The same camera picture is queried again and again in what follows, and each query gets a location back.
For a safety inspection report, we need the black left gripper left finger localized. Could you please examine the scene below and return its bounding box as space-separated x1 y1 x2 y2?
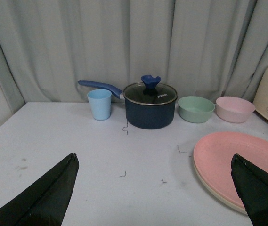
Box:
0 153 79 226

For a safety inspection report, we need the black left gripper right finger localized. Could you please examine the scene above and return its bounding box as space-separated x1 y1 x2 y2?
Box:
231 154 268 226

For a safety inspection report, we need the pink plate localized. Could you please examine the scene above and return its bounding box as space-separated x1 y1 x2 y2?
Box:
193 131 268 209

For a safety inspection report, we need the beige plate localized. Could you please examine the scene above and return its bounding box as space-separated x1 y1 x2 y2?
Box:
193 163 247 215

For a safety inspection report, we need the pink bowl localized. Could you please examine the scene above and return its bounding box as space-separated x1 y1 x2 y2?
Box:
216 97 255 123

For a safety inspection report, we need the green bowl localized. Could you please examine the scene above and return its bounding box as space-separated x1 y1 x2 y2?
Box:
178 96 215 123

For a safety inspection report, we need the light blue cup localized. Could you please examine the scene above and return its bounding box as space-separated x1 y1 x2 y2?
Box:
87 89 112 121

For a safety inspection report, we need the dark blue saucepan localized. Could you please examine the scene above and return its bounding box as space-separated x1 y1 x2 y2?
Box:
78 80 176 129

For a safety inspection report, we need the glass pot lid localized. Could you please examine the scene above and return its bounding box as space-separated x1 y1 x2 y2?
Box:
123 75 178 106

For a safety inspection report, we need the grey curtain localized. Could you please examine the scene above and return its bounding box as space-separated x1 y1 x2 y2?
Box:
0 0 268 142

